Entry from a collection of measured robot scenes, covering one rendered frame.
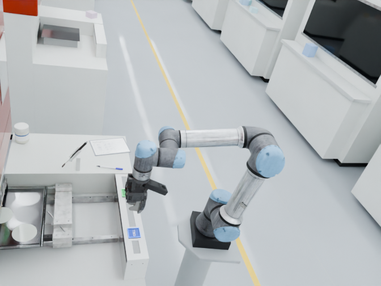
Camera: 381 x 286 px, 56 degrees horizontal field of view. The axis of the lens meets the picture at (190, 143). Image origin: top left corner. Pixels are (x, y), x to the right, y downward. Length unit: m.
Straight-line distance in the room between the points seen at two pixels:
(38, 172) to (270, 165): 1.15
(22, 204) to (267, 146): 1.17
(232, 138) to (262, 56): 4.59
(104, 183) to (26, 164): 0.40
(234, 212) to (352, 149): 3.09
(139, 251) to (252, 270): 1.51
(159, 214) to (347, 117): 2.35
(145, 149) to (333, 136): 3.29
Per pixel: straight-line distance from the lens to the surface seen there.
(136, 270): 1.67
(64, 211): 1.88
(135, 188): 1.47
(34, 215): 1.84
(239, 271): 2.96
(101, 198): 1.99
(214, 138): 1.49
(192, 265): 2.05
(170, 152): 1.37
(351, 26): 4.73
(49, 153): 2.08
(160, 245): 2.92
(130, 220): 1.75
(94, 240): 1.81
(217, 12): 7.93
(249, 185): 1.52
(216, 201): 1.73
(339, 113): 4.34
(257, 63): 6.06
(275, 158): 1.42
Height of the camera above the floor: 2.24
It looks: 33 degrees down
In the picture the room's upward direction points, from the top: 15 degrees clockwise
